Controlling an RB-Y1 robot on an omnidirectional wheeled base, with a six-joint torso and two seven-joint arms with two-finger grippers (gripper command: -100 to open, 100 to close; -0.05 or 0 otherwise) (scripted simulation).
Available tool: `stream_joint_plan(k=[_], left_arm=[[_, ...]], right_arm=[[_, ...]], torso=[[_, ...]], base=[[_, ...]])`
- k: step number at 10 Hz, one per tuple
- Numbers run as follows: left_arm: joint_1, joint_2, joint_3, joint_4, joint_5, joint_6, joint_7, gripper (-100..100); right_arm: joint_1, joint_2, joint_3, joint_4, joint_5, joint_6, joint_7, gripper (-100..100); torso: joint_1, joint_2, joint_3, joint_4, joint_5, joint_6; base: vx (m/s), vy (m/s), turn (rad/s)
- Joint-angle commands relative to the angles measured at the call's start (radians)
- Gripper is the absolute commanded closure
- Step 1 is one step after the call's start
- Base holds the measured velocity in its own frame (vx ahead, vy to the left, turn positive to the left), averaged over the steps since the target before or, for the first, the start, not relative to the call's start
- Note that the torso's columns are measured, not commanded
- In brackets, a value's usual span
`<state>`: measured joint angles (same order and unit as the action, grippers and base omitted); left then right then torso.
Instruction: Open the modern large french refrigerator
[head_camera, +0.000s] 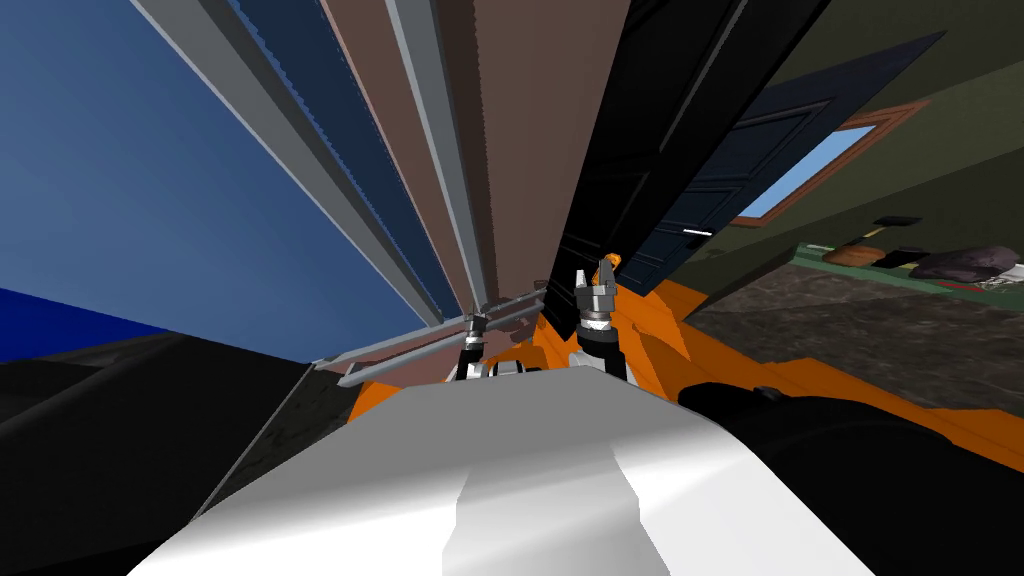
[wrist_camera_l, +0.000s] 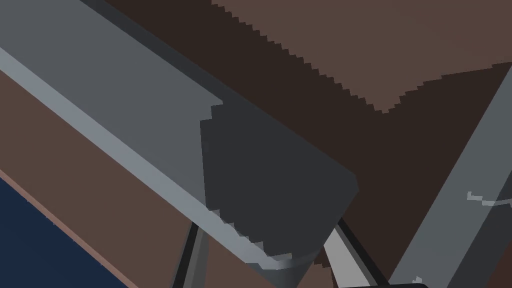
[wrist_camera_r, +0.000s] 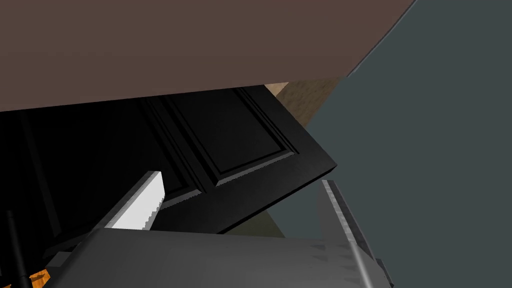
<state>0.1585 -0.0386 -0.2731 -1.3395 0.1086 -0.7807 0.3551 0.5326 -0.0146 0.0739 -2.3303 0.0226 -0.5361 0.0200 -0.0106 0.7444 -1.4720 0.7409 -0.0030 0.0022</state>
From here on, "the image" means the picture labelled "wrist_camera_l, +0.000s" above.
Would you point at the grey flat bar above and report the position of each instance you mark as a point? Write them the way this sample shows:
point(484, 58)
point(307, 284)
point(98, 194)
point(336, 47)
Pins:
point(448, 224)

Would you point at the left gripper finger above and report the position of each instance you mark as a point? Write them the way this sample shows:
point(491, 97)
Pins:
point(348, 260)

